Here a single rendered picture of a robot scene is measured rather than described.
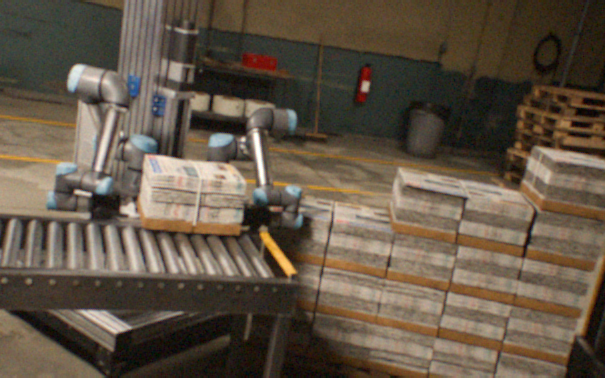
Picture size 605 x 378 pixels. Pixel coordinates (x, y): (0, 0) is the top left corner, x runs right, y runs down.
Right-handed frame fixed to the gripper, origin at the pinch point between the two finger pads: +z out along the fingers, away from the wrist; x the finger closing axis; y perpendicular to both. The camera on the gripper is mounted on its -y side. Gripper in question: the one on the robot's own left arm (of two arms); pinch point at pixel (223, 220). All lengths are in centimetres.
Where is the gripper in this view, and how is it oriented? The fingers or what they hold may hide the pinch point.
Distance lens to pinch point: 307.7
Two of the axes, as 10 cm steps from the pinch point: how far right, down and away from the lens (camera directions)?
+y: 1.7, -9.6, -2.1
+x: 3.1, 2.6, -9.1
